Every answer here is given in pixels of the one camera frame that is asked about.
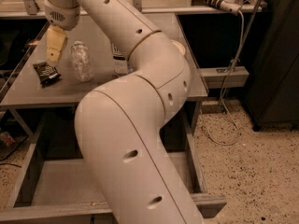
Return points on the grey metal bracket box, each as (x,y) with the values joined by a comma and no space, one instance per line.
(220,77)

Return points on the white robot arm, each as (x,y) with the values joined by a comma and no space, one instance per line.
(118,124)

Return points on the white device with coiled cord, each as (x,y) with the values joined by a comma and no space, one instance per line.
(225,5)

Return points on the black snack packet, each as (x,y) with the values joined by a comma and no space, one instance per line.
(46,73)

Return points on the grey back shelf rail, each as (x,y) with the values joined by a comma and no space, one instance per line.
(18,0)

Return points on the grey cabinet desk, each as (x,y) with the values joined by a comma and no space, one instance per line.
(27,92)

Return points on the white paper bowl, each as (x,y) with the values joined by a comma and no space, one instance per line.
(179,46)

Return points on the grey open top drawer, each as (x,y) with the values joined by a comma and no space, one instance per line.
(55,187)

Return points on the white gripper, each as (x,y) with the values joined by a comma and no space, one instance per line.
(62,17)

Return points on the clear water bottle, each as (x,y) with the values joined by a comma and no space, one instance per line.
(81,61)

